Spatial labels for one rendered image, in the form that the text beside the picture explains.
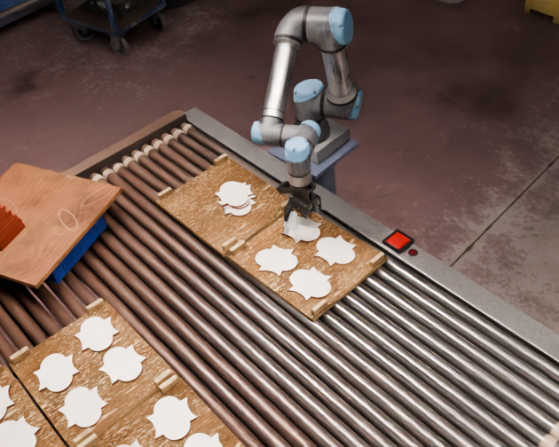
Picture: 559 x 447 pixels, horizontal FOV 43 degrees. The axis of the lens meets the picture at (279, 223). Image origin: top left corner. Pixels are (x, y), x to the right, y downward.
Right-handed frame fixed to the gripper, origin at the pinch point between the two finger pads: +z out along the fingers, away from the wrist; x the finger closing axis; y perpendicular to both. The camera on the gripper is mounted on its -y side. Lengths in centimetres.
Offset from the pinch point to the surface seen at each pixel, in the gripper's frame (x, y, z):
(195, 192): -12.0, -45.1, 3.6
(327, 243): 0.6, 12.0, 2.6
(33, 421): -105, -2, 3
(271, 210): -0.3, -15.5, 3.5
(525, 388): -2, 90, 5
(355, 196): 101, -71, 98
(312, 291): -17.8, 23.3, 2.5
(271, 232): -7.9, -6.9, 3.5
